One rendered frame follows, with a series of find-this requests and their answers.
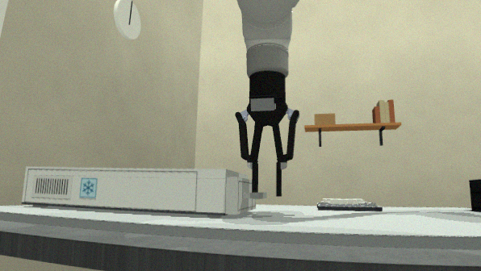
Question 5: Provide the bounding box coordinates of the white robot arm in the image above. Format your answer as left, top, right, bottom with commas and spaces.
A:
237, 0, 299, 111

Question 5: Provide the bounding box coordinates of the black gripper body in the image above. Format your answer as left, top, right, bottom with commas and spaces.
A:
247, 70, 288, 127

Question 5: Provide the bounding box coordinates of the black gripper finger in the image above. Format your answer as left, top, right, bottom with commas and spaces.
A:
235, 110, 263, 192
270, 108, 299, 197

